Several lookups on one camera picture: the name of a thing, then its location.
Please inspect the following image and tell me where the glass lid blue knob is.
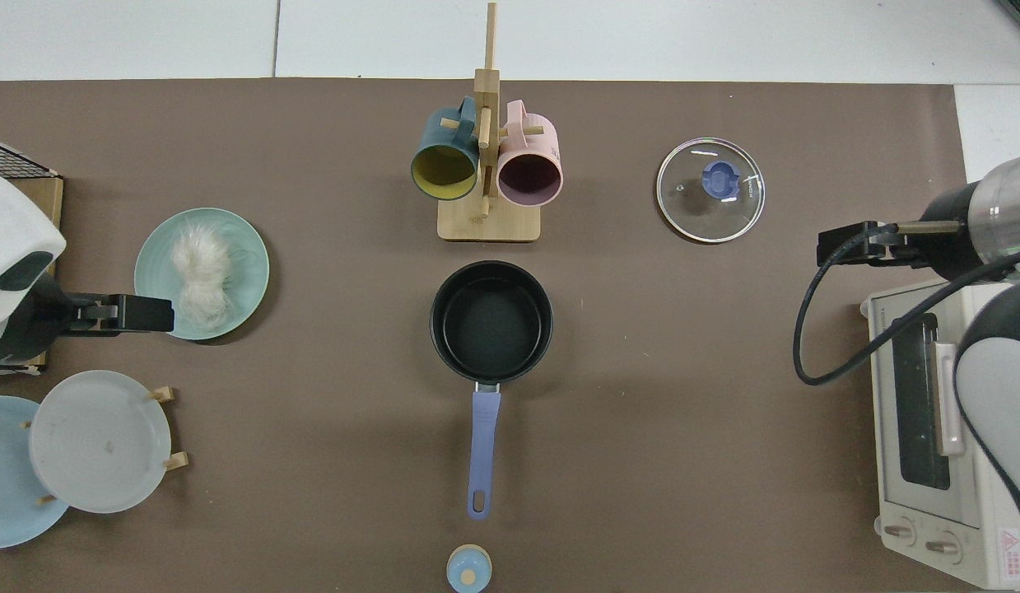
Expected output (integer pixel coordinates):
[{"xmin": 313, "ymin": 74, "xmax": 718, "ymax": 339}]
[{"xmin": 656, "ymin": 137, "xmax": 766, "ymax": 245}]

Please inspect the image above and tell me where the brown table cloth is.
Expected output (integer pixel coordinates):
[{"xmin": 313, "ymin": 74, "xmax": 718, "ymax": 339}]
[{"xmin": 0, "ymin": 78, "xmax": 977, "ymax": 593}]

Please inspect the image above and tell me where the small blue round thing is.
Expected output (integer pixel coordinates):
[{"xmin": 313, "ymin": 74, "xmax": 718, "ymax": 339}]
[{"xmin": 446, "ymin": 545, "xmax": 493, "ymax": 592}]

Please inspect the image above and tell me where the white vermicelli bundle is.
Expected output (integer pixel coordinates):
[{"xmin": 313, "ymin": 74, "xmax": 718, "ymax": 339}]
[{"xmin": 170, "ymin": 224, "xmax": 235, "ymax": 328}]

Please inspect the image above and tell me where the teal mug yellow inside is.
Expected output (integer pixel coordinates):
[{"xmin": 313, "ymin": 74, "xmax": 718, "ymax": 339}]
[{"xmin": 410, "ymin": 96, "xmax": 482, "ymax": 202}]

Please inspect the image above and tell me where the wooden plate rack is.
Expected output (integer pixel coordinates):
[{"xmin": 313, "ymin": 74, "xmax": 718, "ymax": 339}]
[{"xmin": 20, "ymin": 385, "xmax": 189, "ymax": 506}]

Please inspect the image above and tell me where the light blue plate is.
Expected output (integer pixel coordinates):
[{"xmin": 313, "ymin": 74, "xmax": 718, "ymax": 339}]
[{"xmin": 0, "ymin": 396, "xmax": 70, "ymax": 550}]

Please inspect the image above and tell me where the pink mug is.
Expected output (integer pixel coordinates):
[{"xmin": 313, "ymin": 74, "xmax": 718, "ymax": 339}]
[{"xmin": 496, "ymin": 100, "xmax": 565, "ymax": 207}]

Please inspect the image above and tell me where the wire basket wooden floor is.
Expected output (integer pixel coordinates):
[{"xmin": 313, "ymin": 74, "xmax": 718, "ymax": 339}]
[{"xmin": 0, "ymin": 138, "xmax": 64, "ymax": 377}]

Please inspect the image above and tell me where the black pot blue handle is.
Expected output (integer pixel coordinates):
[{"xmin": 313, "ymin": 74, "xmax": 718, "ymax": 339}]
[{"xmin": 430, "ymin": 260, "xmax": 554, "ymax": 521}]

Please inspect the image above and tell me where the green plate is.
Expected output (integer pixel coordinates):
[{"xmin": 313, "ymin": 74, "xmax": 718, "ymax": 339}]
[{"xmin": 134, "ymin": 208, "xmax": 271, "ymax": 342}]

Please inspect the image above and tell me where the pale toaster oven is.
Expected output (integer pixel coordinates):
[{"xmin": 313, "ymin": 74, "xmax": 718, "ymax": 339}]
[{"xmin": 859, "ymin": 276, "xmax": 1020, "ymax": 591}]

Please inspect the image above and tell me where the wooden cup stand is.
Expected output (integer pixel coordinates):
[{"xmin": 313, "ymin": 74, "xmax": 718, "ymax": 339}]
[{"xmin": 437, "ymin": 2, "xmax": 542, "ymax": 243}]

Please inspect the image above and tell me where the grey plate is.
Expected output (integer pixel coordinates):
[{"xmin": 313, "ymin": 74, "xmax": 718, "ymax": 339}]
[{"xmin": 29, "ymin": 370, "xmax": 173, "ymax": 515}]

